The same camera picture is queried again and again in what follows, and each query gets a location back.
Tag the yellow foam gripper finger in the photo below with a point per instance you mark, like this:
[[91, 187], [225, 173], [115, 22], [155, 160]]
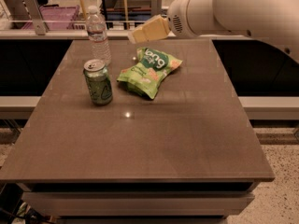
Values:
[[156, 28]]

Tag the clear plastic water bottle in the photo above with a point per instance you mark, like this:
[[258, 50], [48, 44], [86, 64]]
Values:
[[97, 33]]

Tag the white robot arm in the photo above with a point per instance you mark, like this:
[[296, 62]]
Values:
[[274, 22]]

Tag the green snack chip bag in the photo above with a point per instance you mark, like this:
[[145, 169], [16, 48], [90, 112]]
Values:
[[152, 68]]

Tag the green soda can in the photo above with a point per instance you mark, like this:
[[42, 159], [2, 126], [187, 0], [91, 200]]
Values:
[[98, 82]]

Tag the purple plastic crate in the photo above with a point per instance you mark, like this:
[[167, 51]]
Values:
[[58, 18]]

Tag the middle metal railing bracket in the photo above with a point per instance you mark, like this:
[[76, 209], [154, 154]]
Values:
[[155, 7]]

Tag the metal railing bracket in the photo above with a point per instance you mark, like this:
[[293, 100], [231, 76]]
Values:
[[40, 26], [155, 7]]

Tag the yellow broom handle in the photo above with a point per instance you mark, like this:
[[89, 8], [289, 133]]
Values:
[[83, 9]]

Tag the left metal railing bracket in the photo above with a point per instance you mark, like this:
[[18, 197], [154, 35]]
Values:
[[40, 26]]

